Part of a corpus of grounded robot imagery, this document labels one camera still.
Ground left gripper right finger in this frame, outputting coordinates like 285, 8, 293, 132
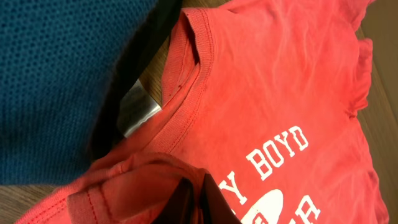
200, 174, 241, 224

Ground black folded shirt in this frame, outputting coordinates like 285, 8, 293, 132
88, 0, 182, 160

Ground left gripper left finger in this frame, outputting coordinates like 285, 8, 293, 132
152, 178, 194, 224

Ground red soccer t-shirt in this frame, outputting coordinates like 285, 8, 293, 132
20, 0, 389, 223

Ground blue folded shirt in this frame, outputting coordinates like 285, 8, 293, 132
1, 0, 155, 185

